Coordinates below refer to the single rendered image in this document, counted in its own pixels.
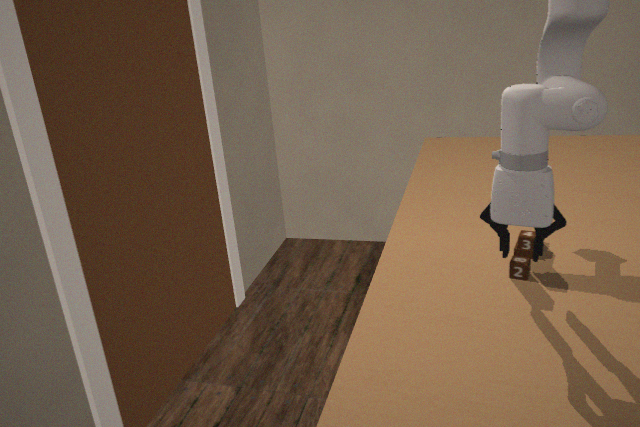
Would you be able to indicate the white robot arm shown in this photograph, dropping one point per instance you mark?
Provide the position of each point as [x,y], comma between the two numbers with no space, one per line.
[529,111]

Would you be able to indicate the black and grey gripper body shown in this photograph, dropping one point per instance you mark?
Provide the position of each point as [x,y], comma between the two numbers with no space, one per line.
[523,198]

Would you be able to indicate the brown wooden number cube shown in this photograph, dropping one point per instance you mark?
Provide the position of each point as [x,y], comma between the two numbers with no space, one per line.
[519,267]
[526,239]

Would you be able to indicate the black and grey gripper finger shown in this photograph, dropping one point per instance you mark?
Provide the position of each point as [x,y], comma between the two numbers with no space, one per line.
[542,233]
[500,229]

